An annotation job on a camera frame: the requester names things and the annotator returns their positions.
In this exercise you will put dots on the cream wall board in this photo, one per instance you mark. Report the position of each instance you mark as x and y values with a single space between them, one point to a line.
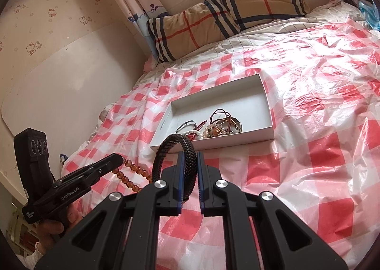
74 80

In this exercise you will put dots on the silver bangle with clasp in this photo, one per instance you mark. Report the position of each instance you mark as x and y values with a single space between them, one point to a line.
194 123

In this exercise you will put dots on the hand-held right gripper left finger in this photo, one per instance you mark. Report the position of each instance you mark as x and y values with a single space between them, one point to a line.
179 175

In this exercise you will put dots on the pink cloth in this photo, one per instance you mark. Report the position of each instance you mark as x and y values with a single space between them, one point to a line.
151 63

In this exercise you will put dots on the person's left hand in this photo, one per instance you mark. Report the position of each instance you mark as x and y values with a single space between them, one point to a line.
50 234

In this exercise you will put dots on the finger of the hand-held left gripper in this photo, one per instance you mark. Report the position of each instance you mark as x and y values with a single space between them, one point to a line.
101 176
107 163

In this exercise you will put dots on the wide silver bangle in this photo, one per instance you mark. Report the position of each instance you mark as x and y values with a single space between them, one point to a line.
240 126

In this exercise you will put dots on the white shelf unit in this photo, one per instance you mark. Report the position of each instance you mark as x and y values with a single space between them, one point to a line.
17 228

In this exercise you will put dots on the person's left forearm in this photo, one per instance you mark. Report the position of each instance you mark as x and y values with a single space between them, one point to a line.
34 258

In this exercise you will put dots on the white cardboard box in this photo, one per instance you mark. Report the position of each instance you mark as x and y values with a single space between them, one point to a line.
237 100

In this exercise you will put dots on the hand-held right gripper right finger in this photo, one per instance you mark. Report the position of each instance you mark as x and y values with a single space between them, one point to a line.
200 181

